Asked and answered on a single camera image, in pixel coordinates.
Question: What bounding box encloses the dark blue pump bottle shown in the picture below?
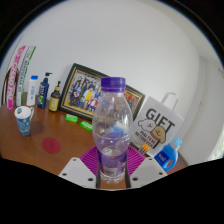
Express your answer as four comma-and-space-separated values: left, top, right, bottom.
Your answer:
36, 71, 53, 109

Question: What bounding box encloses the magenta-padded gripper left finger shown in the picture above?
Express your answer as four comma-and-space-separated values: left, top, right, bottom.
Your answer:
58, 145, 101, 190

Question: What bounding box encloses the clear purple-capped water bottle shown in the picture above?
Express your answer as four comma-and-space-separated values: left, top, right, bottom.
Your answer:
91, 76, 134, 185

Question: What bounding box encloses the white paper gift bag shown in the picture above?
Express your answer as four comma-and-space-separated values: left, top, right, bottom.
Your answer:
130, 92, 185, 158

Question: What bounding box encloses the flat round red coaster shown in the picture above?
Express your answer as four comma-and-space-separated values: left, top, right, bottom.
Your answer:
41, 136, 62, 155

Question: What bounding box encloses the blue detergent bottle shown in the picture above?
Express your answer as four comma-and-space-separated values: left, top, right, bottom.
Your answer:
153, 136, 184, 173

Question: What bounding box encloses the amber pump bottle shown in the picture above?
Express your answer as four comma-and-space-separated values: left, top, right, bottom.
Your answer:
48, 80, 63, 113

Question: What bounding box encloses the small brown box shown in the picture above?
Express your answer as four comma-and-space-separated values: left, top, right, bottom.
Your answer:
139, 143, 150, 156

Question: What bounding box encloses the blue patterned mug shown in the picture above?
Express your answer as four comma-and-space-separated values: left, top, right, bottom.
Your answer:
13, 105, 35, 137

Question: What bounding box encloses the white bottle with blue cap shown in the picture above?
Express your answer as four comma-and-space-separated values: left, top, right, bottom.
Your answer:
26, 75, 39, 107

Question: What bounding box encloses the white green-striped shuttlecock tube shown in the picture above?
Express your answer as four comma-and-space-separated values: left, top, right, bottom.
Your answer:
15, 45, 37, 107

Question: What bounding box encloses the framed group photo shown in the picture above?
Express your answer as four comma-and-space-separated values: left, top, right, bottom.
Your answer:
59, 62, 147, 122

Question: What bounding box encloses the small green pack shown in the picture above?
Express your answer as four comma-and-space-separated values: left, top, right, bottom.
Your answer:
64, 113, 79, 123
79, 120, 94, 132

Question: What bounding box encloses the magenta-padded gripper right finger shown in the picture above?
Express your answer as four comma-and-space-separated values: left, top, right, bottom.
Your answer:
123, 145, 168, 190

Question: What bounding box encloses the pink shuttlecock tube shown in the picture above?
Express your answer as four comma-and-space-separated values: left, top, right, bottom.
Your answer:
5, 45, 27, 111

